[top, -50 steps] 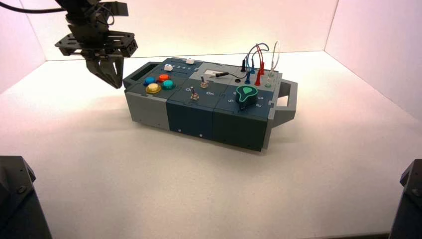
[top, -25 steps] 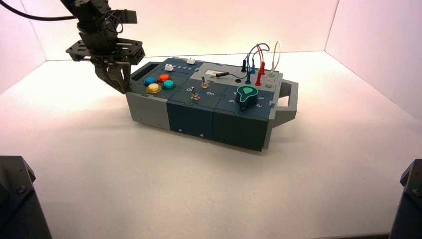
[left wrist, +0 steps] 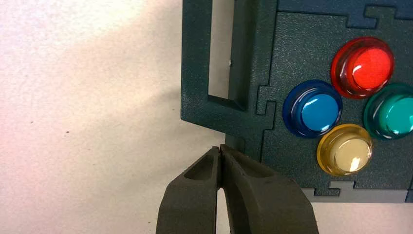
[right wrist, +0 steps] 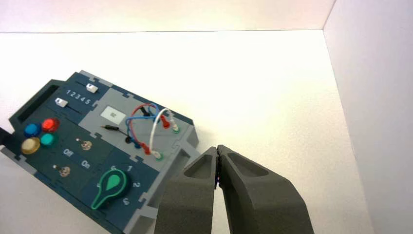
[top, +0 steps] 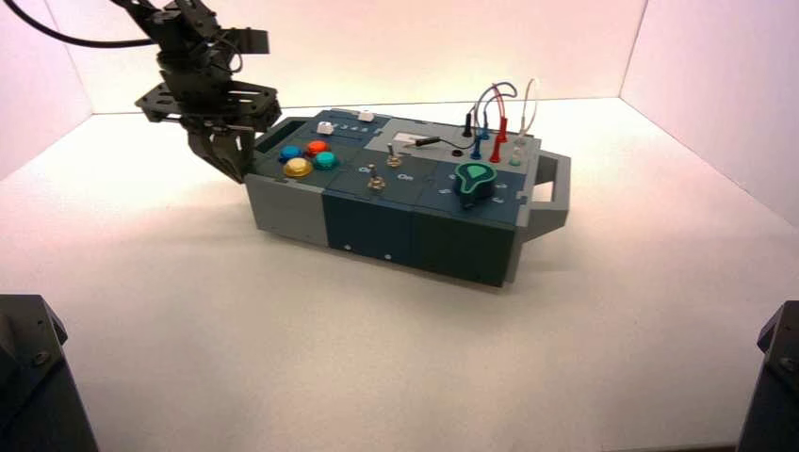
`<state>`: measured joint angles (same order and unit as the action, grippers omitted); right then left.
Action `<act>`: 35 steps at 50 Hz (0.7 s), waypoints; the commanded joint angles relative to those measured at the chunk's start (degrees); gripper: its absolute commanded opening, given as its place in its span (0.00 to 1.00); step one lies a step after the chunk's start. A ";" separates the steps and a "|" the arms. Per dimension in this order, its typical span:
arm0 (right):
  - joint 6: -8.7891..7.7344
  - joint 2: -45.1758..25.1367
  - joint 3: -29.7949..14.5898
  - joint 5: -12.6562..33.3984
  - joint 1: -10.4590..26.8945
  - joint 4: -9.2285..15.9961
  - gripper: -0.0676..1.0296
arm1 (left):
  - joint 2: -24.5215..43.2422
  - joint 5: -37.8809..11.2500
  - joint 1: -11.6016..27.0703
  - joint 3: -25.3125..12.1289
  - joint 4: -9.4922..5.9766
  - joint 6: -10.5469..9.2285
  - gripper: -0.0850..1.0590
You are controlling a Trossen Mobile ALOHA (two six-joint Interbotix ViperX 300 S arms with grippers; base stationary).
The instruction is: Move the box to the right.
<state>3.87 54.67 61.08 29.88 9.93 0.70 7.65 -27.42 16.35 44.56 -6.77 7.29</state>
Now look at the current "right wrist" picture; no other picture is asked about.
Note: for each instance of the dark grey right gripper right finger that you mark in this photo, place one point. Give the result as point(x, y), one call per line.
point(258, 206)

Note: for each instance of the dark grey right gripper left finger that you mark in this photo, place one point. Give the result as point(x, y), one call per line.
point(187, 206)

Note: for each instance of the grey and blue control box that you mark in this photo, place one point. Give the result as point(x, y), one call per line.
point(80, 181)

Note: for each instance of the green and black rotary knob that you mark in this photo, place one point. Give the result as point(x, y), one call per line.
point(109, 189)

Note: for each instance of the white display label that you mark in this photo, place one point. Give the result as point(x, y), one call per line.
point(113, 115)

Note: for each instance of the white slider knob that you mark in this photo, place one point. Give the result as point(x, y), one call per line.
point(61, 102)
point(92, 88)

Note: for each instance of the teal round push button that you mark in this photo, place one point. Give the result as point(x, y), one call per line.
point(47, 140)

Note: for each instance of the orange-red round push button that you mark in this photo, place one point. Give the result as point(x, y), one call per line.
point(50, 124)

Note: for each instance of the yellow round push button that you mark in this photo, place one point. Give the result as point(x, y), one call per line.
point(30, 146)

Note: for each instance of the blue round push button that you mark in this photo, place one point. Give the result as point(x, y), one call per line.
point(32, 130)

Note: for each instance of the metal toggle switch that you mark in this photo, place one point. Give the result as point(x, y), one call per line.
point(64, 171)
point(85, 145)

